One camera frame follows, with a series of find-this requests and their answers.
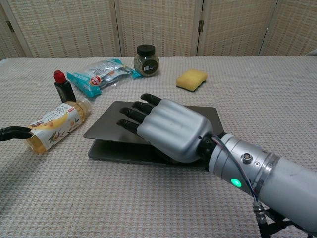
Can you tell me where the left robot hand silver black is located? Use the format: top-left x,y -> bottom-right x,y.
0,125 -> 32,142

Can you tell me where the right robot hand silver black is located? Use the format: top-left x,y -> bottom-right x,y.
116,93 -> 215,164

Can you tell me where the silver laptop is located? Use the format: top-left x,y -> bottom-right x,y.
83,100 -> 225,172

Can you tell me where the tea bottle with illustrated label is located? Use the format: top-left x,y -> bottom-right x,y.
26,98 -> 92,155

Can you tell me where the yellow sponge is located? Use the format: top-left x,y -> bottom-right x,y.
176,69 -> 208,93

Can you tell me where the black bottle with red cap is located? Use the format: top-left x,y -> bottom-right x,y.
53,70 -> 77,103

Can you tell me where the glass jar with black lid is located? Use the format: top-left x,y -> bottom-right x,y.
133,44 -> 160,77

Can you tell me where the beige woven tablecloth with fringe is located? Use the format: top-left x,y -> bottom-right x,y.
0,49 -> 317,238

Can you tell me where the teal and silver snack bag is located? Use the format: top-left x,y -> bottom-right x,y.
66,58 -> 143,98

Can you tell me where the woven folding screen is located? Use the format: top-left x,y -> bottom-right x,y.
0,0 -> 317,59

